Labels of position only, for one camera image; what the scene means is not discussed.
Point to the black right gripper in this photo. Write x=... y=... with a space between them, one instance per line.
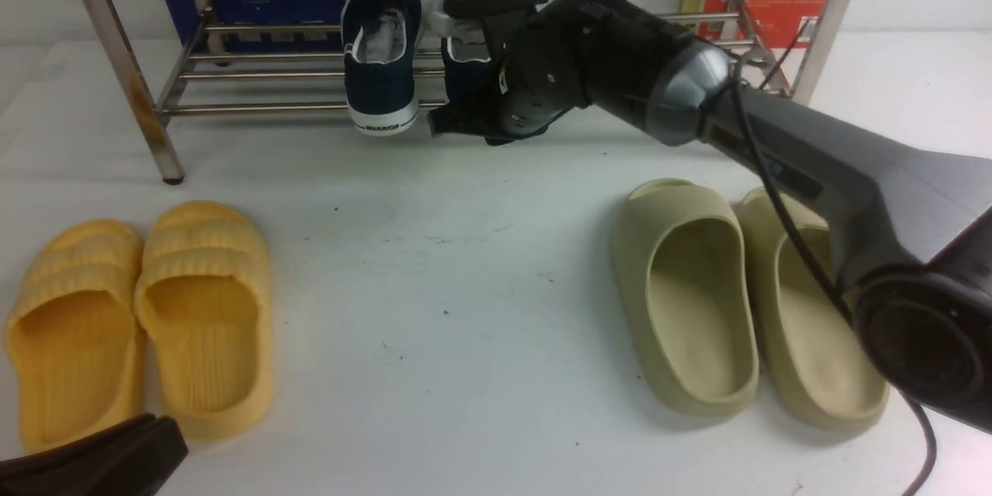
x=571 y=55

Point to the navy canvas shoe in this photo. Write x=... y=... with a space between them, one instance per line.
x=380 y=38
x=465 y=55

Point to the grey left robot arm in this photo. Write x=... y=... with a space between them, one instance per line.
x=134 y=457

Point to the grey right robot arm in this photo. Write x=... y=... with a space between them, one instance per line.
x=861 y=264

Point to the blue box behind rack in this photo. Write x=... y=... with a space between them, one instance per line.
x=185 y=17

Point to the stainless steel shoe rack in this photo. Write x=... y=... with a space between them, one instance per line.
x=232 y=71

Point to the left olive foam slipper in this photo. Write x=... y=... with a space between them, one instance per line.
x=678 y=256

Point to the olive foam slipper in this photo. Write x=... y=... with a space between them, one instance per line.
x=678 y=256
x=817 y=367

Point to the right yellow slipper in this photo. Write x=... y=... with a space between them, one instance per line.
x=204 y=299

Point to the yellow slipper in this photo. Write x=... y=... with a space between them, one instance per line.
x=73 y=339
x=204 y=299

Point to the right olive foam slipper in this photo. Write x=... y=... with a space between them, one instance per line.
x=817 y=367

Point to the left yellow slipper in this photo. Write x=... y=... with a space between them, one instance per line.
x=73 y=339

